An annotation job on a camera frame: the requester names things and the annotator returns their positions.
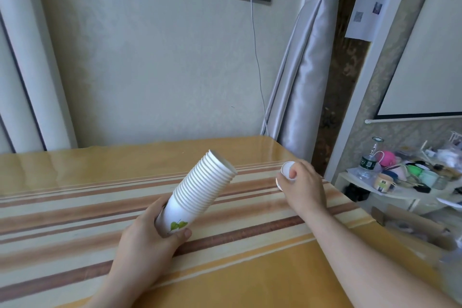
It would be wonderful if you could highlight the grey satin curtain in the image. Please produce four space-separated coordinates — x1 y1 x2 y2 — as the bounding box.
261 0 349 166

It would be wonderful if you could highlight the person's right hand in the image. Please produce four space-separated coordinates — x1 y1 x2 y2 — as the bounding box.
276 159 327 212

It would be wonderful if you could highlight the clear glass jar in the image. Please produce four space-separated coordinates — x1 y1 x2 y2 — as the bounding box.
433 174 450 191

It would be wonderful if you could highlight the white printed paper sheet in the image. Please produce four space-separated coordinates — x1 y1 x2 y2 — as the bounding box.
344 0 392 42

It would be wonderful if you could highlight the stack of white paper cups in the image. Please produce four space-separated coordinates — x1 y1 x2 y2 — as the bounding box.
155 150 238 238

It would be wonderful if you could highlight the brown cardboard box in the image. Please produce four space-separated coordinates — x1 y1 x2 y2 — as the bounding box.
371 205 460 251

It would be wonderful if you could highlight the mint green mug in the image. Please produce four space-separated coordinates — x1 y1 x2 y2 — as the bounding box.
420 170 439 188

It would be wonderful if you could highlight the cup with yellow label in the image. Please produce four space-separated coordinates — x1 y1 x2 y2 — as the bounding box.
373 173 396 194

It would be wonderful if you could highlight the single white paper cup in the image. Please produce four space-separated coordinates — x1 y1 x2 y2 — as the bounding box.
275 161 297 191

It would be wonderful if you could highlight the striped yellow tablecloth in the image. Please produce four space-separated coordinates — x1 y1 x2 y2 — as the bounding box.
0 135 450 308

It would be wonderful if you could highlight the person's right forearm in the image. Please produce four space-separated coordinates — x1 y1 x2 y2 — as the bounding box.
290 199 462 308

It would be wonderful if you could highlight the plastic bottle with green label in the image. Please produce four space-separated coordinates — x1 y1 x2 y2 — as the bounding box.
357 154 378 180

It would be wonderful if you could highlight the white charger cable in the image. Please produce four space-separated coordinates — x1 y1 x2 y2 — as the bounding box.
248 0 270 137

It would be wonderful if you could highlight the white projector screen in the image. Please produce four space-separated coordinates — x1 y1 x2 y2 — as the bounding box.
365 0 462 124

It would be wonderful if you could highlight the white side table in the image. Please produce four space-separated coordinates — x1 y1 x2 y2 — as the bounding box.
336 170 462 219

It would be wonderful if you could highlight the person's left hand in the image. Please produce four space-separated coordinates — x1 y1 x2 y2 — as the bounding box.
109 196 193 285

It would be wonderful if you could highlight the person's left forearm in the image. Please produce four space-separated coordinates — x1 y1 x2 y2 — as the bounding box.
82 271 156 308

